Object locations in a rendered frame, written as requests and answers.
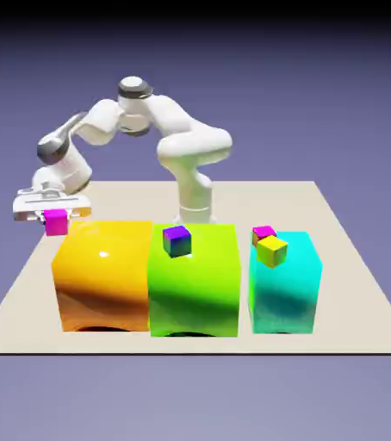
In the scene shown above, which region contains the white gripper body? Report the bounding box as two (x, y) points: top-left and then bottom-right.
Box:
(12, 195), (92, 222)

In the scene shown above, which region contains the small magenta cube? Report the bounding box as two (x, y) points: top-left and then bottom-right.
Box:
(43, 208), (70, 238)

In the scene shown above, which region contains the small purple cube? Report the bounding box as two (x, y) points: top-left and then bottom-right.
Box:
(162, 225), (193, 258)

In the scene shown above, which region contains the small pink cube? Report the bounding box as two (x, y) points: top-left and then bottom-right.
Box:
(251, 225), (278, 247)

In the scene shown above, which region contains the small yellow cube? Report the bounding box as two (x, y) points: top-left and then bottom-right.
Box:
(256, 234), (289, 269)

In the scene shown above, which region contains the large orange box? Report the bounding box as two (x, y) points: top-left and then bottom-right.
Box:
(51, 220), (154, 333)

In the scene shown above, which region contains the large green box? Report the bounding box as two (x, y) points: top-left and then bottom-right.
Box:
(146, 223), (242, 338)

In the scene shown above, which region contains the large cyan box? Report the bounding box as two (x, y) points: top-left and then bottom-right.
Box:
(248, 230), (324, 335)

